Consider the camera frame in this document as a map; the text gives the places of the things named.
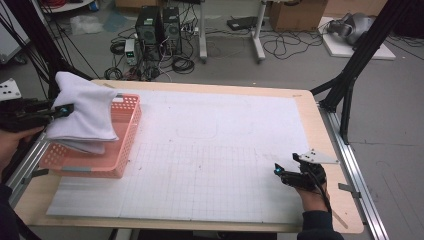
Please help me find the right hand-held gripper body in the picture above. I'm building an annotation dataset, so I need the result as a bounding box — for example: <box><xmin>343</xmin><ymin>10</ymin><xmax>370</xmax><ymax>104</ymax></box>
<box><xmin>281</xmin><ymin>148</ymin><xmax>340</xmax><ymax>193</ymax></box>

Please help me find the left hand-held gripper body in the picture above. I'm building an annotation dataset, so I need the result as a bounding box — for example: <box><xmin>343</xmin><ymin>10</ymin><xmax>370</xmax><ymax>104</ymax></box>
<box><xmin>0</xmin><ymin>78</ymin><xmax>57</xmax><ymax>133</ymax></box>

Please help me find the pale lilac towel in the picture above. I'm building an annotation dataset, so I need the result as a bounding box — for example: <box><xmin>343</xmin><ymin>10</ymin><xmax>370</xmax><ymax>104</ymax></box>
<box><xmin>44</xmin><ymin>71</ymin><xmax>120</xmax><ymax>155</ymax></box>

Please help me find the pink plastic basket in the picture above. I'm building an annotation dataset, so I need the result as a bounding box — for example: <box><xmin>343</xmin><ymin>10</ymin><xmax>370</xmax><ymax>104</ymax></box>
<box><xmin>39</xmin><ymin>93</ymin><xmax>143</xmax><ymax>179</ymax></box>

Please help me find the person's right hand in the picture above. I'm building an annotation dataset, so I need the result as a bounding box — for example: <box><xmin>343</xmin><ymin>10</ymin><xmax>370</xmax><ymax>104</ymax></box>
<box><xmin>294</xmin><ymin>184</ymin><xmax>330</xmax><ymax>213</ymax></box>

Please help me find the person's left hand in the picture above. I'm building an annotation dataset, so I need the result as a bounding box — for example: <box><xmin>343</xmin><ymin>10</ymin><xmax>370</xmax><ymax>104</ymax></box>
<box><xmin>0</xmin><ymin>125</ymin><xmax>45</xmax><ymax>174</ymax></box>

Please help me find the thin wooden stick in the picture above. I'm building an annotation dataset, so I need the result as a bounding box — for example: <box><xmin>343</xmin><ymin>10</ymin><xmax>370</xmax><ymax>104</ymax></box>
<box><xmin>331</xmin><ymin>209</ymin><xmax>350</xmax><ymax>230</ymax></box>

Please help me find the white grid mat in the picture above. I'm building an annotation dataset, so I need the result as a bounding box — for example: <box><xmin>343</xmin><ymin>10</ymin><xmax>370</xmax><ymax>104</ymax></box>
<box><xmin>46</xmin><ymin>88</ymin><xmax>332</xmax><ymax>226</ymax></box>

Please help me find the black metal stand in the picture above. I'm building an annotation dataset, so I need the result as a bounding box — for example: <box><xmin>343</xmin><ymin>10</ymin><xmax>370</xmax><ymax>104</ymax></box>
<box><xmin>309</xmin><ymin>0</ymin><xmax>416</xmax><ymax>146</ymax></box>
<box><xmin>0</xmin><ymin>0</ymin><xmax>94</xmax><ymax>101</ymax></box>

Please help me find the clear plastic bag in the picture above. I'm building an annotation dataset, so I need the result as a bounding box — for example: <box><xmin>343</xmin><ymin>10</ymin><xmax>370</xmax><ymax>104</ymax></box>
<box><xmin>69</xmin><ymin>14</ymin><xmax>103</xmax><ymax>36</ymax></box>

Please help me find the grey power supply unit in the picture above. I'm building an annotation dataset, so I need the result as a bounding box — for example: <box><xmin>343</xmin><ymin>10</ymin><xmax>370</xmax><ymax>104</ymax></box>
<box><xmin>124</xmin><ymin>38</ymin><xmax>139</xmax><ymax>66</ymax></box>

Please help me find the blue sheet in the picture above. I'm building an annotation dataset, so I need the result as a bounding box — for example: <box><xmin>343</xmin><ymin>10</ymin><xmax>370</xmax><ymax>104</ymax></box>
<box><xmin>102</xmin><ymin>11</ymin><xmax>130</xmax><ymax>33</ymax></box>

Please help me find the round white table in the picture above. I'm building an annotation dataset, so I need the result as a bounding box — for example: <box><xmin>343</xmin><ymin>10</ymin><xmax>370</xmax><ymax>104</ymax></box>
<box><xmin>39</xmin><ymin>0</ymin><xmax>97</xmax><ymax>14</ymax></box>

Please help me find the white floor board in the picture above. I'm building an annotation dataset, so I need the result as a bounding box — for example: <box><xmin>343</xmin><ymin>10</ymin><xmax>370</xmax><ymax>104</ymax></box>
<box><xmin>318</xmin><ymin>16</ymin><xmax>397</xmax><ymax>61</ymax></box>

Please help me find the black computer tower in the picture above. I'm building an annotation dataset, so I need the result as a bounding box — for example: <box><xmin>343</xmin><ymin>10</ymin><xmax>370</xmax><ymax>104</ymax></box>
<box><xmin>161</xmin><ymin>6</ymin><xmax>183</xmax><ymax>56</ymax></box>
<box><xmin>134</xmin><ymin>6</ymin><xmax>164</xmax><ymax>62</ymax></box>

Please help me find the white metal stand leg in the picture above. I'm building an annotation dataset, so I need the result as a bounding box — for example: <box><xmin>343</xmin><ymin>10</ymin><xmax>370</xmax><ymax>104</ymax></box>
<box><xmin>251</xmin><ymin>0</ymin><xmax>268</xmax><ymax>64</ymax></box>
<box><xmin>198</xmin><ymin>0</ymin><xmax>209</xmax><ymax>64</ymax></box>

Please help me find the brown cardboard box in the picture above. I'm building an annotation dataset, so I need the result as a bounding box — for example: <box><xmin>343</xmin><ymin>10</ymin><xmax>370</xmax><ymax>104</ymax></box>
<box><xmin>114</xmin><ymin>0</ymin><xmax>168</xmax><ymax>10</ymax></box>
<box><xmin>324</xmin><ymin>0</ymin><xmax>390</xmax><ymax>18</ymax></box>
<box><xmin>269</xmin><ymin>0</ymin><xmax>329</xmax><ymax>33</ymax></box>

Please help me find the grey rounded device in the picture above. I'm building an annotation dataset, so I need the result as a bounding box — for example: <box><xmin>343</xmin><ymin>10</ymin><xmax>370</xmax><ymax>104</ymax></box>
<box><xmin>327</xmin><ymin>12</ymin><xmax>377</xmax><ymax>46</ymax></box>

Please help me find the black flat device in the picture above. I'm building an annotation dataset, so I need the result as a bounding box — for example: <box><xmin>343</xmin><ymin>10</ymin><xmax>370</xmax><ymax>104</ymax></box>
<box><xmin>226</xmin><ymin>16</ymin><xmax>265</xmax><ymax>32</ymax></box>

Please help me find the right hand-held gripper cable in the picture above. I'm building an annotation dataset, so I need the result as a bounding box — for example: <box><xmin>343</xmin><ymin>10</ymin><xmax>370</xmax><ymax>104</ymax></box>
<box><xmin>308</xmin><ymin>166</ymin><xmax>333</xmax><ymax>214</ymax></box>

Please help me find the grey metal bracket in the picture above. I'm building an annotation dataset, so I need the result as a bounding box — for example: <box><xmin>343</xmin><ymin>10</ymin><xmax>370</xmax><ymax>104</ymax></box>
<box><xmin>337</xmin><ymin>182</ymin><xmax>363</xmax><ymax>200</ymax></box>
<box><xmin>31</xmin><ymin>168</ymin><xmax>50</xmax><ymax>179</ymax></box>

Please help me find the aluminium rail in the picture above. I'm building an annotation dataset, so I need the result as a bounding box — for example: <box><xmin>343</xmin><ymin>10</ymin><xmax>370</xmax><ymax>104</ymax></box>
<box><xmin>319</xmin><ymin>105</ymin><xmax>390</xmax><ymax>240</ymax></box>
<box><xmin>5</xmin><ymin>133</ymin><xmax>54</xmax><ymax>209</ymax></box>

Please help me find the coiled black cable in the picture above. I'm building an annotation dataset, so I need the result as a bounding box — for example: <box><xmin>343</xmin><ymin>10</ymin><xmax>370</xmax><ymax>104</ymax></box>
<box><xmin>171</xmin><ymin>55</ymin><xmax>196</xmax><ymax>75</ymax></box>
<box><xmin>109</xmin><ymin>41</ymin><xmax>126</xmax><ymax>56</ymax></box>
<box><xmin>103</xmin><ymin>66</ymin><xmax>124</xmax><ymax>81</ymax></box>

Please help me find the tangle of black cables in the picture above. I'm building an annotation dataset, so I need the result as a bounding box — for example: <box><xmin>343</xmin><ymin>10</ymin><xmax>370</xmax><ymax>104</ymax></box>
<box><xmin>261</xmin><ymin>28</ymin><xmax>327</xmax><ymax>61</ymax></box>

